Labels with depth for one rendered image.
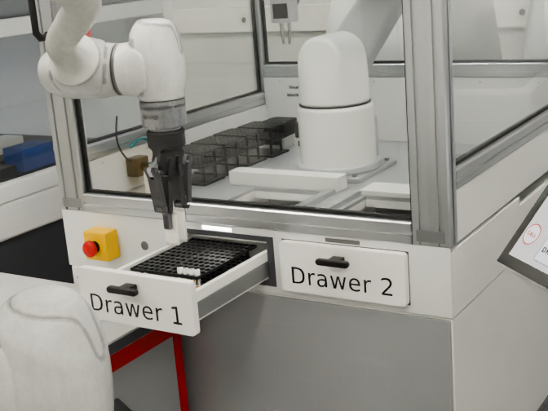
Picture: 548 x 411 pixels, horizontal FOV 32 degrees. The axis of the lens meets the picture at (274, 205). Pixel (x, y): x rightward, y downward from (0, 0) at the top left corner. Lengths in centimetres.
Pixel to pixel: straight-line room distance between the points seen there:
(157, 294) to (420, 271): 52
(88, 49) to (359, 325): 78
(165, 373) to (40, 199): 81
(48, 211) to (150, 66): 111
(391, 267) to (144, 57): 63
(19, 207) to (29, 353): 145
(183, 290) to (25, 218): 104
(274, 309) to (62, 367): 83
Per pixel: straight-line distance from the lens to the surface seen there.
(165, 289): 185
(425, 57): 179
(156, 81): 182
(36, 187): 281
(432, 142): 181
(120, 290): 188
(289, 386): 216
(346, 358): 205
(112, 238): 229
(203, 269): 198
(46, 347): 135
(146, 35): 182
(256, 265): 203
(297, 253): 199
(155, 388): 220
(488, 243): 206
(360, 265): 193
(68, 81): 185
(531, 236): 170
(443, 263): 187
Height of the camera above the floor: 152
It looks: 15 degrees down
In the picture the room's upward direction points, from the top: 5 degrees counter-clockwise
